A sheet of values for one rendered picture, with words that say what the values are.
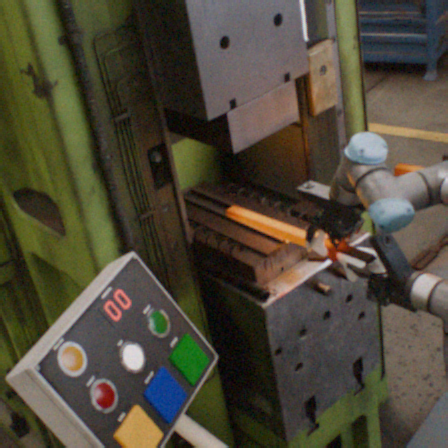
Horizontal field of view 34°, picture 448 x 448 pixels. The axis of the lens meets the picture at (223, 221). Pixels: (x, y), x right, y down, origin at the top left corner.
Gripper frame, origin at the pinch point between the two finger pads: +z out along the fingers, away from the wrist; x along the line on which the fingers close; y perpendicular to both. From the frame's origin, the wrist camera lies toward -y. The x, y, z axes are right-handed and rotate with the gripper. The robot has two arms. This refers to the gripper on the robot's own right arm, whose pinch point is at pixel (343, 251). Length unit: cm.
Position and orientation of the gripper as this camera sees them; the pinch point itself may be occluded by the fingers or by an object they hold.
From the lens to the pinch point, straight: 166.7
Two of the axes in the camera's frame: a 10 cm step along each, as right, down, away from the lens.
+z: -6.5, -2.7, 7.1
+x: 7.4, -4.5, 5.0
